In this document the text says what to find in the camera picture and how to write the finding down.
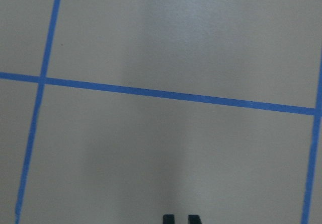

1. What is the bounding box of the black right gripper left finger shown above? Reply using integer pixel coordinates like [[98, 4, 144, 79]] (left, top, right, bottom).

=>
[[162, 214, 174, 224]]

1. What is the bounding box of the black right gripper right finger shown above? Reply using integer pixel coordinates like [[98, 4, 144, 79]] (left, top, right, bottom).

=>
[[188, 214, 202, 224]]

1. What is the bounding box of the brown paper table cover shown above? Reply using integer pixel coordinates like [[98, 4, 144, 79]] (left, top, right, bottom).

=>
[[1, 0, 321, 223]]

